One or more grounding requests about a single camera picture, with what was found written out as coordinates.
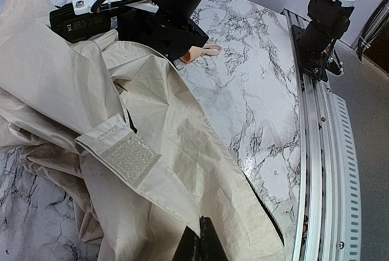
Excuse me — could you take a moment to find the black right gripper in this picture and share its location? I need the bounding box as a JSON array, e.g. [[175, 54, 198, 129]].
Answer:
[[117, 9, 208, 60]]

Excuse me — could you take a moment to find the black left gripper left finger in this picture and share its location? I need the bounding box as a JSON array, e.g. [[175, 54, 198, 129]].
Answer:
[[176, 226, 200, 261]]

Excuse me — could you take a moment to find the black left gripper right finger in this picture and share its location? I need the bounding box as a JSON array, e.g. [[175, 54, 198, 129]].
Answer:
[[199, 217, 228, 261]]

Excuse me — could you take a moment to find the beige and black umbrella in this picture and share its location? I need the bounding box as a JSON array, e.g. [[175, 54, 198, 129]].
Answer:
[[1, 0, 285, 260]]

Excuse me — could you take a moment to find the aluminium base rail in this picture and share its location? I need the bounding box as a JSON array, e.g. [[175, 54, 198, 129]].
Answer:
[[281, 8, 364, 261]]

